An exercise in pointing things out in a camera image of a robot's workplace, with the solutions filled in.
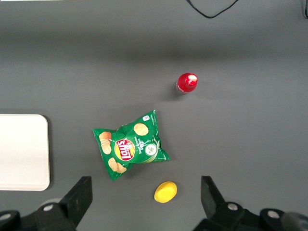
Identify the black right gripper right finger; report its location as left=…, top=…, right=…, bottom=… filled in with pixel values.
left=193, top=176, right=299, bottom=231

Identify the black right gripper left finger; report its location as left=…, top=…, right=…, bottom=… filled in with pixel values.
left=0, top=176, right=93, bottom=231

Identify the pale pink plastic tray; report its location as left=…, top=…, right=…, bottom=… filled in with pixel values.
left=0, top=114, right=51, bottom=192

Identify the yellow lemon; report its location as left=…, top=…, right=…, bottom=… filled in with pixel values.
left=154, top=180, right=178, bottom=204

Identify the green Lay's chips bag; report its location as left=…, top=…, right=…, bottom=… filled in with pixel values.
left=92, top=109, right=171, bottom=182

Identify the red soda bottle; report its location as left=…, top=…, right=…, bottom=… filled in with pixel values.
left=175, top=72, right=199, bottom=94

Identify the thin black table cable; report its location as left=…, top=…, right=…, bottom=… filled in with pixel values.
left=185, top=0, right=241, bottom=19

